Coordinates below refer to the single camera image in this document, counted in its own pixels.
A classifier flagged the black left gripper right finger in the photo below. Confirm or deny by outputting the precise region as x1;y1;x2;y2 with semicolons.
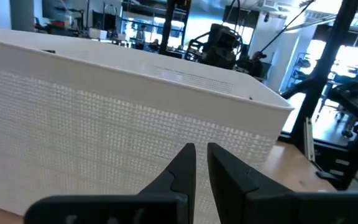
207;142;358;224

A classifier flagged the white perforated plastic basket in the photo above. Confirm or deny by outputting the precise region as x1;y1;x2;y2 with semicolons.
0;26;295;224

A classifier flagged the black frame post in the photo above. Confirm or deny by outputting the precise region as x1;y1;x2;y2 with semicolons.
280;0;358;147
158;0;180;56

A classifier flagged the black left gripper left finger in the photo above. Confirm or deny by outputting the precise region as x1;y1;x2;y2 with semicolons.
23;142;197;224

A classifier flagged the person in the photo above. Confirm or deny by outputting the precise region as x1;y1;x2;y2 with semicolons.
247;51;266;78

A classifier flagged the black frame base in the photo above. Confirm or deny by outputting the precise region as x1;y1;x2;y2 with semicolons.
314;80;358;191

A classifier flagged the aluminium rail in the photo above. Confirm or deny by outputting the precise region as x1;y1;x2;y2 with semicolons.
303;117;316;163

